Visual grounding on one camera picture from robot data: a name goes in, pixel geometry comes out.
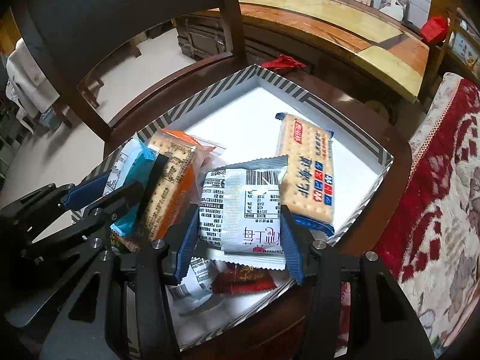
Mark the white barcode snack packet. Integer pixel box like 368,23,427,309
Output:
198,155,290,271

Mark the red floral blanket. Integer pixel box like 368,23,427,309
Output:
337,71,480,349

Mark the wooden table with yellow top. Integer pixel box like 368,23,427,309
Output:
176,0,432,121

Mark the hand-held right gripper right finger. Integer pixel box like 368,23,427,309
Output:
279,203,436,360

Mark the red paper bag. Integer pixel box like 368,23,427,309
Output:
420,15,451,42

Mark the light blue snack packet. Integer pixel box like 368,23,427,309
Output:
109,137,158,235

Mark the blue edged cracker packet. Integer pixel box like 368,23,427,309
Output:
275,112,336,238

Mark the dark wooden chair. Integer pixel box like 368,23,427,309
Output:
11,0,413,360

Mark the wooden framed picture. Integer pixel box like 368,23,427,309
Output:
448,26,480,68

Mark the red snack packet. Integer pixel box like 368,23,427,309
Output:
212,264,278,295

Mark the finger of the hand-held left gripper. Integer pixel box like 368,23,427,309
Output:
11,172,115,241
80,153,170,241

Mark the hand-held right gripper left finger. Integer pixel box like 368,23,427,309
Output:
39,208,200,360

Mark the red knotted cloth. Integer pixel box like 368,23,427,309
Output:
264,54,306,72

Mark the orange cracker packet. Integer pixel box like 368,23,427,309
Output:
137,127,227,244

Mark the large wedding photo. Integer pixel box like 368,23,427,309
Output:
379,0,409,19

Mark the grey striped cardboard box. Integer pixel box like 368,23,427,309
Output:
71,64,394,353

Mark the white jacket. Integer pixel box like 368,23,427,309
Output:
5,39,61,121

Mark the white pink-spot snack packet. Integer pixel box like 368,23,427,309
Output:
167,257,227,302

